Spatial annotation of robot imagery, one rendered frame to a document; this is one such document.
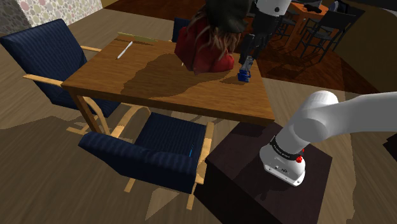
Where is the black dining chair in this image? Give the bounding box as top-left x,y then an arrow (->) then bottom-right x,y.
295,6 -> 366,61
272,9 -> 300,39

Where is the orange wooden dining table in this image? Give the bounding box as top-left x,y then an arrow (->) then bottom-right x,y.
291,1 -> 330,33

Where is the white pen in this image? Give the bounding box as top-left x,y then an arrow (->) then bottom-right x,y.
116,40 -> 134,60

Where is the small blue and grey object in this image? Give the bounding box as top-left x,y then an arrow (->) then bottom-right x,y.
237,57 -> 254,83

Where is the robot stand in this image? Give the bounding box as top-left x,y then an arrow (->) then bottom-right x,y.
193,121 -> 333,224

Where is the navy armchair with wooden frame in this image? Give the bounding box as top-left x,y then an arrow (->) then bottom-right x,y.
78,105 -> 216,211
0,18 -> 122,137
171,17 -> 191,43

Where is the yellow-green ruler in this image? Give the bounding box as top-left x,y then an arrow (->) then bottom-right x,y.
116,31 -> 159,43

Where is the red bust with brown hair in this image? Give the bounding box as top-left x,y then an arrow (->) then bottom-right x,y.
174,0 -> 250,76

